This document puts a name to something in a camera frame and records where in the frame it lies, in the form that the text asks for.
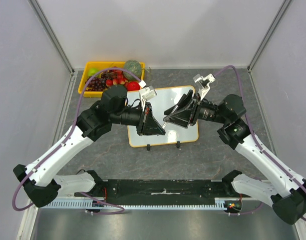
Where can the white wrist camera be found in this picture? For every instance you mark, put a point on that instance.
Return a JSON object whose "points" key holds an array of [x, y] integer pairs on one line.
{"points": [[146, 94], [203, 84]]}

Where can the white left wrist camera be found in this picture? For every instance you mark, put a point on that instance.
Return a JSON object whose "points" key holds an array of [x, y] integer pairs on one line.
{"points": [[146, 94]]}

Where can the aluminium frame post left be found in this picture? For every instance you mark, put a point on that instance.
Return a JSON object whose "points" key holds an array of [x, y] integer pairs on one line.
{"points": [[51, 34]]}

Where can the green netted melon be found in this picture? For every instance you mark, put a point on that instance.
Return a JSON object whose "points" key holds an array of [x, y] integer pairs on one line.
{"points": [[134, 67]]}

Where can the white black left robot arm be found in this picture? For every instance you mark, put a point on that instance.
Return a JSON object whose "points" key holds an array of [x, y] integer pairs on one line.
{"points": [[40, 179]]}

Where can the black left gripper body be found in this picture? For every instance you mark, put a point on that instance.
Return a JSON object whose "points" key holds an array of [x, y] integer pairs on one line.
{"points": [[141, 124]]}

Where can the green apple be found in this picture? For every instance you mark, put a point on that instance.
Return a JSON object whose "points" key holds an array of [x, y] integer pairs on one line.
{"points": [[92, 71]]}

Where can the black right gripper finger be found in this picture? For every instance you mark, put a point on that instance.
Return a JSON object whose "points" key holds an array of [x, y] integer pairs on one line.
{"points": [[185, 101], [180, 118]]}

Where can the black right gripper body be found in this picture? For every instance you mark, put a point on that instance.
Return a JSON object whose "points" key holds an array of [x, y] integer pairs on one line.
{"points": [[192, 111]]}

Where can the yellow plastic fruit tray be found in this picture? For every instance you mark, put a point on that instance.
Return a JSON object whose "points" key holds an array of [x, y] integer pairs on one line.
{"points": [[106, 66]]}

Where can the red cherry bunch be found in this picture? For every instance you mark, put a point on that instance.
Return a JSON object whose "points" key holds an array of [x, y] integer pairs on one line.
{"points": [[114, 77]]}

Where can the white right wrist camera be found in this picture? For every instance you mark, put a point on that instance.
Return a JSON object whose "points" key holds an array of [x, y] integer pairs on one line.
{"points": [[203, 84]]}

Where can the yellow framed whiteboard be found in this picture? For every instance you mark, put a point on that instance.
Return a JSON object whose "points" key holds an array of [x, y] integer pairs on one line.
{"points": [[166, 98]]}

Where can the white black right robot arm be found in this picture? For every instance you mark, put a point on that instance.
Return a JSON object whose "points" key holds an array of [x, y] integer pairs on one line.
{"points": [[286, 190]]}

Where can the dark purple grape bunch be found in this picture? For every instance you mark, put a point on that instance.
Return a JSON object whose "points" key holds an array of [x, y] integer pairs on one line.
{"points": [[97, 84]]}

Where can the red tomato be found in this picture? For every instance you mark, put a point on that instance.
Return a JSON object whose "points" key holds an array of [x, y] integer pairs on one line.
{"points": [[133, 86]]}

